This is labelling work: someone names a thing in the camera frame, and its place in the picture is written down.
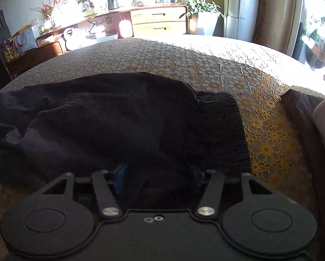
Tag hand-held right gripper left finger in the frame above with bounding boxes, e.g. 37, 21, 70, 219
41, 163, 128, 221

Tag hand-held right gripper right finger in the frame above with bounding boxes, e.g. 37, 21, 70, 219
191, 166, 274, 221

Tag dark navy pants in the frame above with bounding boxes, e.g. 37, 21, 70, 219
0, 71, 252, 210

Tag gold floral patterned cover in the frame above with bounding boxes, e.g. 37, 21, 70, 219
0, 34, 325, 261

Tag brown cushion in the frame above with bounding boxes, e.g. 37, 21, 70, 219
280, 89, 325, 261

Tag white round ornament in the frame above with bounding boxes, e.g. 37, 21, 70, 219
63, 28, 80, 51

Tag low dark wooden cabinet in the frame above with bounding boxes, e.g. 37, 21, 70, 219
5, 34, 66, 77

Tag pale pink lantern lamp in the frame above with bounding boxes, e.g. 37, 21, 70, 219
118, 19, 133, 38

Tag light wooden drawer cabinet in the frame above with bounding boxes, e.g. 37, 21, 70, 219
36, 3, 190, 37

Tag white gift bag red print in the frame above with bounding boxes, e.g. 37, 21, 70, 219
16, 27, 41, 55

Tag snack jar purple lid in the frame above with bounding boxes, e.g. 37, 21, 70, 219
2, 41, 18, 62

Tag green potted plant white pot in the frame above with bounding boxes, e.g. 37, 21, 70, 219
176, 0, 224, 36

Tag framed photo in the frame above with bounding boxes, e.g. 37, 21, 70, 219
77, 0, 94, 13

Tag white tower air conditioner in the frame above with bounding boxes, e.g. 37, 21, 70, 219
224, 0, 261, 44

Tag red flower arrangement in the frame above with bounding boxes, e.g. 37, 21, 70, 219
31, 0, 65, 30

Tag beige curtain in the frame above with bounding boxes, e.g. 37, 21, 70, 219
253, 0, 304, 57

